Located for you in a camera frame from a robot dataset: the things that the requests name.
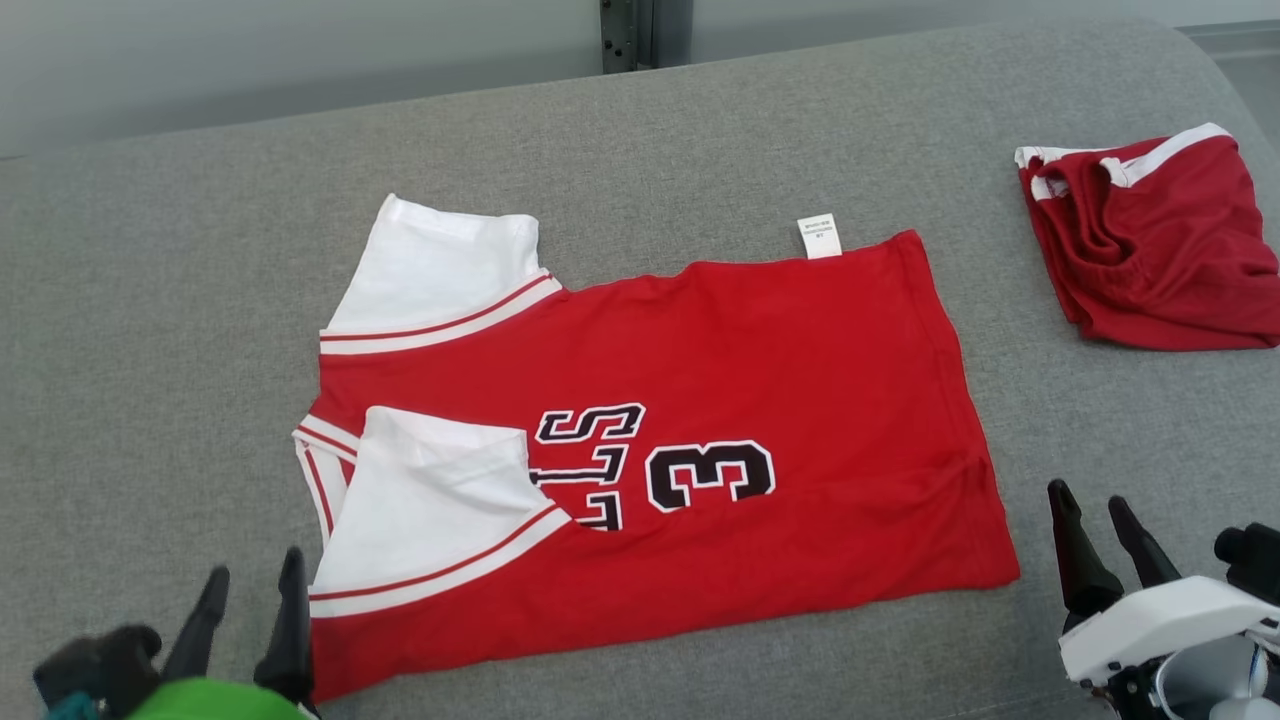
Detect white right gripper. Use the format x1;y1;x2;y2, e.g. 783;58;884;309
1046;478;1280;720

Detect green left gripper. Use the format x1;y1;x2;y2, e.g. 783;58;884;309
124;546;317;720

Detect red basketball jersey white sleeves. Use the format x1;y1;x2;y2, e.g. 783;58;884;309
291;192;1022;705

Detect grey metal frame post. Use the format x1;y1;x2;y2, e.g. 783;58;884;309
598;0;695;75

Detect red shorts white stripes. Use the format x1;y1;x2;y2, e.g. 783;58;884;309
1013;121;1280;353

